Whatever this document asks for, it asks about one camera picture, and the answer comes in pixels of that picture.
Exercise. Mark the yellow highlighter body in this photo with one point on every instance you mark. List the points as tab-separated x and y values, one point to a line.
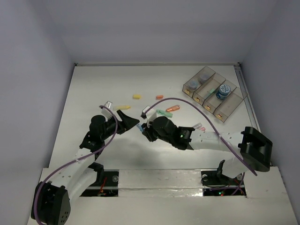
121	107

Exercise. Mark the blue lid pin jar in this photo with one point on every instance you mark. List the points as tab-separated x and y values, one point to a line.
223	91

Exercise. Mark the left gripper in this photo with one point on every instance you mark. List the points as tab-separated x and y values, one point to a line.
120	126

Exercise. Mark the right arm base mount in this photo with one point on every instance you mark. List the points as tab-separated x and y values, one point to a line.
214	185

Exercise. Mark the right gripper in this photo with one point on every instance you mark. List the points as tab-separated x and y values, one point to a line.
147	128

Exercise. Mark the blue highlighter pen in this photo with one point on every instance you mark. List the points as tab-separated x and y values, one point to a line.
140	127

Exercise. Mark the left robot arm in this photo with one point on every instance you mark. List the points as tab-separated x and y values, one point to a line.
55	194

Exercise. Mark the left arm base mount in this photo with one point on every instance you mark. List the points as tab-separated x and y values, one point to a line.
107	186

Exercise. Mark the yellow marker cap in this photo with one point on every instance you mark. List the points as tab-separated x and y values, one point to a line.
136	96

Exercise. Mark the paperclip jar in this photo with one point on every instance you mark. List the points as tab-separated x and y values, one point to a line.
203	78
193	85

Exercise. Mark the grey orange highlighter pen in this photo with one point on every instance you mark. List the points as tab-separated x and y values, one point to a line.
198	126

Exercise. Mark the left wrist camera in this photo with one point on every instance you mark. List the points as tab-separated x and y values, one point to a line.
109	107

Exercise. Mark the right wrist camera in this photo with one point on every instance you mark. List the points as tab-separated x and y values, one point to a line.
148	114

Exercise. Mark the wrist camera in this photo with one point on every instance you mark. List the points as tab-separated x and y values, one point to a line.
148	114
109	107

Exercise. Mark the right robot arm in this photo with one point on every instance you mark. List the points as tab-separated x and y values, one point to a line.
251	149

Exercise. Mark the clear compartment organizer tray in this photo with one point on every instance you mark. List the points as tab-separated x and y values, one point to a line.
221	109

